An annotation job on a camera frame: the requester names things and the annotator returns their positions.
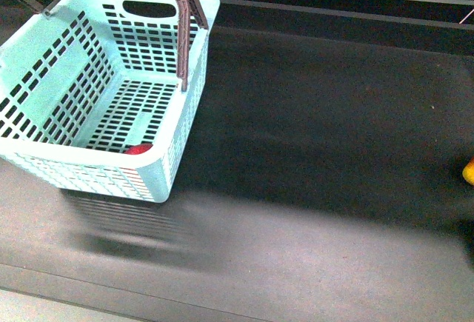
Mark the red yellow apple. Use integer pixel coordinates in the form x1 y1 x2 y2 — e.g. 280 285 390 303
124 143 153 155

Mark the light blue plastic basket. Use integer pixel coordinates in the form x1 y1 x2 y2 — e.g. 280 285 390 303
1 0 220 203

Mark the red yellow mango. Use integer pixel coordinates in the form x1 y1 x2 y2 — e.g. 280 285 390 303
462 158 474 186

